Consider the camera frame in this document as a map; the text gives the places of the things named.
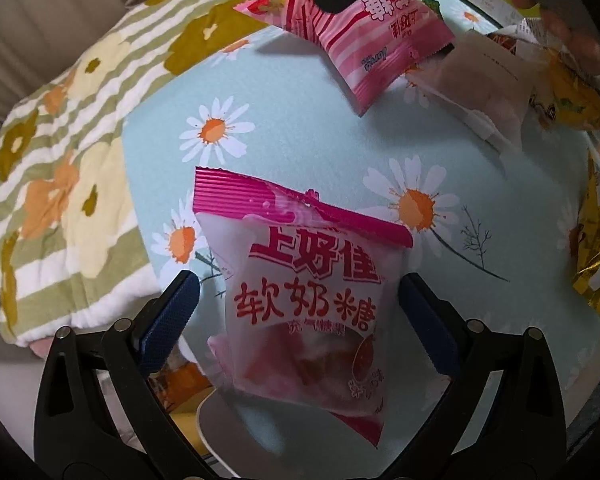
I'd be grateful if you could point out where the orange printed bag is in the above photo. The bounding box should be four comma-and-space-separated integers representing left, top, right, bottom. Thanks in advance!
154, 352, 218, 415

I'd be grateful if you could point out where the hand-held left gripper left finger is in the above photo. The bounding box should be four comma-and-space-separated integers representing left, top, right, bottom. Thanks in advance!
34, 270, 241, 480

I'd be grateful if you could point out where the person's right hand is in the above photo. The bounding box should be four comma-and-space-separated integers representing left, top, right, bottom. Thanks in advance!
504, 0, 600, 78

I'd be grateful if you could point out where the cream translucent snack packet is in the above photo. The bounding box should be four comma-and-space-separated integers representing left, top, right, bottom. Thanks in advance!
417, 29, 552, 153

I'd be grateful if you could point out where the pink white candy packet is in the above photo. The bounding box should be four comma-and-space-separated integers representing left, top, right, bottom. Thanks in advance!
194, 165, 415, 450

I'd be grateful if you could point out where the pink bedding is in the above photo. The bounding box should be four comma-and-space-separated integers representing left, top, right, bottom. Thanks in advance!
29, 337, 58, 358

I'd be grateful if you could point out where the daisy print tablecloth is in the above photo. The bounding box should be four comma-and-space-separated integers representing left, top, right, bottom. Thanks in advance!
121, 0, 600, 461

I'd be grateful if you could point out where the gold foil snack packet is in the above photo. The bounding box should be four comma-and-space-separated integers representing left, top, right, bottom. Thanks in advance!
529, 52, 600, 132

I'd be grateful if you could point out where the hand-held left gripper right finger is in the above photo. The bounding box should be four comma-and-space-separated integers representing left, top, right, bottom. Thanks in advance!
385, 272, 567, 480

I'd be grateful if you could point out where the pink striped snack packet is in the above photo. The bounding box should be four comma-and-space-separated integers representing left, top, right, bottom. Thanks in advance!
232, 0, 457, 117

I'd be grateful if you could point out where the silver gold snack packet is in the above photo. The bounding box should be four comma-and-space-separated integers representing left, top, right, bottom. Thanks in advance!
569, 147, 600, 322

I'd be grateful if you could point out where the floral striped blanket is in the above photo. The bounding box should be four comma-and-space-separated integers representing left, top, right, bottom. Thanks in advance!
0, 0, 326, 357

